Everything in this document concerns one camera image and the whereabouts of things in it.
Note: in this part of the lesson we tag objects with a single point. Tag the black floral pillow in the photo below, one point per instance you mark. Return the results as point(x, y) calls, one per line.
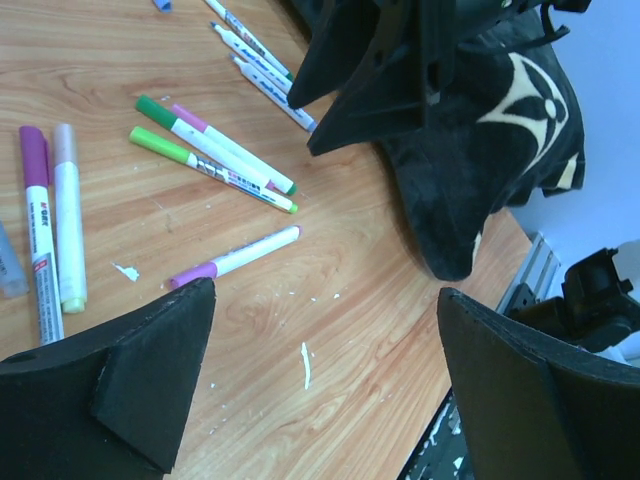
point(508, 124)

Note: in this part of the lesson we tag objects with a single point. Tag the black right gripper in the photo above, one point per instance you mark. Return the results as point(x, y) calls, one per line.
point(385, 60)

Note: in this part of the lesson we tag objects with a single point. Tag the light blue pen cap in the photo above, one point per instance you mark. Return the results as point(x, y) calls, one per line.
point(164, 6)

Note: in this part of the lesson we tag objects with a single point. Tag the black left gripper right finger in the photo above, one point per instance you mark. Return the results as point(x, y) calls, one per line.
point(532, 406)

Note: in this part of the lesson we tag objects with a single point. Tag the aluminium frame rails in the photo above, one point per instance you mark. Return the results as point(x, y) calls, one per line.
point(533, 280)

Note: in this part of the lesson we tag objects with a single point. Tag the light green cap marker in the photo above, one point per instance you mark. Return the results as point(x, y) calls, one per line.
point(155, 143)

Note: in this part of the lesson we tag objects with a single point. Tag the grey marker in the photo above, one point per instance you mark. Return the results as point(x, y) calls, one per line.
point(13, 278)

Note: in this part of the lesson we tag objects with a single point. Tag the pink cap lying marker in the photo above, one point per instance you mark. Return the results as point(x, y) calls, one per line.
point(235, 259)

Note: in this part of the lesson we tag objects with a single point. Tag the dark green cap marker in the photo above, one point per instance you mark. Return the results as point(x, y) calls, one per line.
point(243, 32)

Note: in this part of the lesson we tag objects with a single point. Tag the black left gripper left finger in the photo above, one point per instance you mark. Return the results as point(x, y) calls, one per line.
point(110, 402)

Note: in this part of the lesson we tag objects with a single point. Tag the lavender cap marker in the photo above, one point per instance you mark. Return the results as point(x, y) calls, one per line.
point(270, 90)

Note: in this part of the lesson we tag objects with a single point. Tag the beige cap marker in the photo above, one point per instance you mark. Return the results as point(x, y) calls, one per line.
point(69, 226)

